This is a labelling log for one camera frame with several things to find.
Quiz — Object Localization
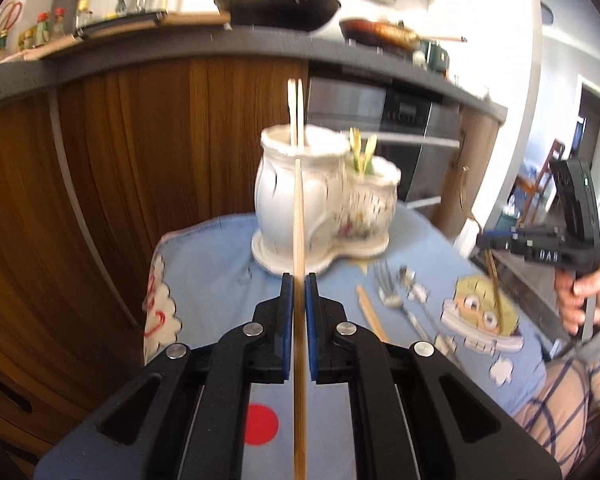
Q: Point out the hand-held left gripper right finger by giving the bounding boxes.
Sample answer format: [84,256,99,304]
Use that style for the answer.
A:
[304,272,563,480]

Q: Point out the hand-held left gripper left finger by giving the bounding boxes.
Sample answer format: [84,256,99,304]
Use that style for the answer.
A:
[32,272,296,480]

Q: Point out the wooden chopstick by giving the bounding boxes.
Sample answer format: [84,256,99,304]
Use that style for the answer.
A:
[292,158,309,480]
[287,79,298,147]
[360,284,390,345]
[295,78,306,148]
[356,285,384,344]

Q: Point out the white floral ceramic utensil holder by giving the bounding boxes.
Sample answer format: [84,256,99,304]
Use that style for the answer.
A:
[254,125,402,255]

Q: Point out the yellow plastic spoon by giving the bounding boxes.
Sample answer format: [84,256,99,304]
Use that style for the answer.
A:
[349,127,368,176]

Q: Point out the teal waste bin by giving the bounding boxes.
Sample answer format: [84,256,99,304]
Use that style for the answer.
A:
[495,207,521,234]

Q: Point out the wooden chair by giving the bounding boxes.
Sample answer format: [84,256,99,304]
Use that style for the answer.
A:
[517,139,566,226]

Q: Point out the white ceramic holder tray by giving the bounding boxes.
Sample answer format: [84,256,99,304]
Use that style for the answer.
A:
[251,230,390,276]

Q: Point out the narrow wooden cabinet door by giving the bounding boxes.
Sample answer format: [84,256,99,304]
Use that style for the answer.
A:
[432,105,501,241]

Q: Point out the silver fork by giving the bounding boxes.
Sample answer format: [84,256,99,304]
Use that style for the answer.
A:
[373,259,433,346]

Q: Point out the blue cartoon printed cloth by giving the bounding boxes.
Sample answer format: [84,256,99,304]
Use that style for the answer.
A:
[142,202,548,480]

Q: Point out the silver spoon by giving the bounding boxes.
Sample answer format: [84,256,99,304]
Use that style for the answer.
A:
[398,265,461,366]

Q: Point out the stainless steel built-in oven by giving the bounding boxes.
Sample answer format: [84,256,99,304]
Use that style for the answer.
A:
[305,76,463,206]

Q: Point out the person's plaid pants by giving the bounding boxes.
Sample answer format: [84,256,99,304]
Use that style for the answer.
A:
[512,345,600,480]

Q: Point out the wide wooden kitchen cabinet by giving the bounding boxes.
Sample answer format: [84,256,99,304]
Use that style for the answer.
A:
[0,57,308,461]

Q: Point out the brown frying pan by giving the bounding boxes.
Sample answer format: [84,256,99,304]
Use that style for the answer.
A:
[339,17,468,54]

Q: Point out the grey stone countertop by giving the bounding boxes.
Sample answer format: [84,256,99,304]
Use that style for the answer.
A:
[0,25,508,123]

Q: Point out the wooden cutting board black handle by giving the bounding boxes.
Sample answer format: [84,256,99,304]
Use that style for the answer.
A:
[0,10,231,63]

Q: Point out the red handled scissors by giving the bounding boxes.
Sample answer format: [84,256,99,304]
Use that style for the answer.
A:
[0,2,24,49]

